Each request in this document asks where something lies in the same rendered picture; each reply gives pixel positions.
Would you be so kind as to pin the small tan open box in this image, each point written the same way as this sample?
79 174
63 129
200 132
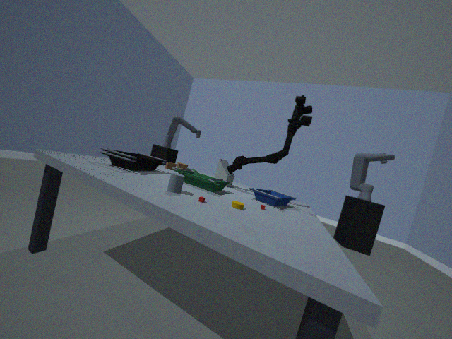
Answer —
170 165

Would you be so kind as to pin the yellow rounded block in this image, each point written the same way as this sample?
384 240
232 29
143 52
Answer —
237 205

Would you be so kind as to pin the green plastic tray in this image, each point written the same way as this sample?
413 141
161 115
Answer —
201 181

